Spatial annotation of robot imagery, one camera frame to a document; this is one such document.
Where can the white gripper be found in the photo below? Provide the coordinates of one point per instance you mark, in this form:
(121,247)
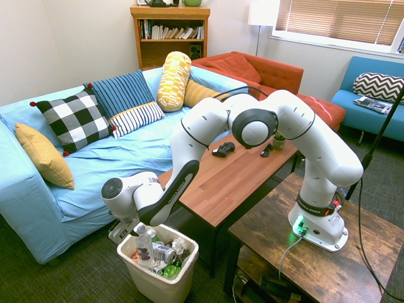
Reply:
(118,231)

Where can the clear plastic water bottle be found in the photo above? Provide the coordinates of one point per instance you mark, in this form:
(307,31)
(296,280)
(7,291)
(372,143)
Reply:
(143,244)

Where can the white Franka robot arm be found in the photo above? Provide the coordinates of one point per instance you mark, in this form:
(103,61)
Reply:
(322,151)

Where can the white plastic trash bin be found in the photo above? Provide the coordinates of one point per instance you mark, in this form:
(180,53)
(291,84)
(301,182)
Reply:
(158,287)

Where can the silver soda can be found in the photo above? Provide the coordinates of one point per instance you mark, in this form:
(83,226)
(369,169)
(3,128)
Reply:
(164,252)

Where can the crumpled white paper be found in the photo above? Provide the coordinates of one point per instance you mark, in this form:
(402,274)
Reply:
(180,244)

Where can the green crumpled wrapper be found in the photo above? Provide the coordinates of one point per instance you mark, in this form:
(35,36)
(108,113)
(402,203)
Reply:
(170,272)

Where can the light blue covered sofa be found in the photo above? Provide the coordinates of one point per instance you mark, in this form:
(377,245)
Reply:
(104,164)

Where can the reddish wooden coffee table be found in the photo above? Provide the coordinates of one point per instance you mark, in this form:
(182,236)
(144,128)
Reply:
(227,186)

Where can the plain mustard yellow pillow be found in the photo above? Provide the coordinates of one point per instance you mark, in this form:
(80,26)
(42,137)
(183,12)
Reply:
(44,158)

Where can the black game controller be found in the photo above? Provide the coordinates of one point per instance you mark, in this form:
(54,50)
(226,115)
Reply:
(224,150)

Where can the black white checkered pillow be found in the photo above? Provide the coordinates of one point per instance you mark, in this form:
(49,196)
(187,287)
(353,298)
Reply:
(72,120)

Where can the blue striped pillow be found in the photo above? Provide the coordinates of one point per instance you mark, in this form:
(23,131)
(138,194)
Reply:
(123,91)

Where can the black equipment under table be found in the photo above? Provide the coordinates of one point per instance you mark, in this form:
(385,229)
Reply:
(271,287)

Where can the black sunglasses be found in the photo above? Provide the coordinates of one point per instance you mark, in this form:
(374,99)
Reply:
(265,153)

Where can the mustard striped pillow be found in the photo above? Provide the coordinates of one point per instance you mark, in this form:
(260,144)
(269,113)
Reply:
(199,93)

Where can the yellow white patterned bolster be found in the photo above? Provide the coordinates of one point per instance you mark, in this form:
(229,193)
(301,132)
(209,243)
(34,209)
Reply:
(173,82)

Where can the green potted plant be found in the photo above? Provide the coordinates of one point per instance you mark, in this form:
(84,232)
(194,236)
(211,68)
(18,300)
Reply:
(278,143)

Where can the wooden bookshelf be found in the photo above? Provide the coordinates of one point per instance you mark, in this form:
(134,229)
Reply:
(170,53)

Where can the rustic dark wooden table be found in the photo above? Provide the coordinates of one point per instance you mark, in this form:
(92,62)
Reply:
(315,274)

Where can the small black speaker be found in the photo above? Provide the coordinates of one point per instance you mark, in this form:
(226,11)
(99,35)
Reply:
(195,51)

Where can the row of books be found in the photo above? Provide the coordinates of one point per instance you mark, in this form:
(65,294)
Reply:
(170,33)

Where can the orange armchair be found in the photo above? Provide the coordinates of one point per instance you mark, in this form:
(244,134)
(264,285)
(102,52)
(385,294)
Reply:
(271,72)

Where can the orange ottoman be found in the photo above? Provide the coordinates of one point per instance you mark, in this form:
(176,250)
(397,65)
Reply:
(328,110)

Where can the green bowl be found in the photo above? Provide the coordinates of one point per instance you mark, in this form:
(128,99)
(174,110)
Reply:
(192,2)

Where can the blue upholstered chair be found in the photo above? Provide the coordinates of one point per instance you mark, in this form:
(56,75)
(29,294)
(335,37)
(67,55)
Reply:
(356,123)

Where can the white floor lamp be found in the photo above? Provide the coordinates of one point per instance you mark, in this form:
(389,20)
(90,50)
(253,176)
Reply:
(262,12)

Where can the magazine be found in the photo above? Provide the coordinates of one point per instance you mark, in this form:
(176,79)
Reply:
(372,104)

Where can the black white chevron pillow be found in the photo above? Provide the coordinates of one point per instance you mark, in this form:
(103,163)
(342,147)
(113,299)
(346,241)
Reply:
(375,86)

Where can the wooden window blinds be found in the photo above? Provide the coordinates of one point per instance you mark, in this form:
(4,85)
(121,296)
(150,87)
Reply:
(341,19)

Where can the black camera stand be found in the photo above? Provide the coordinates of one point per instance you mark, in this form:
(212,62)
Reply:
(383,126)

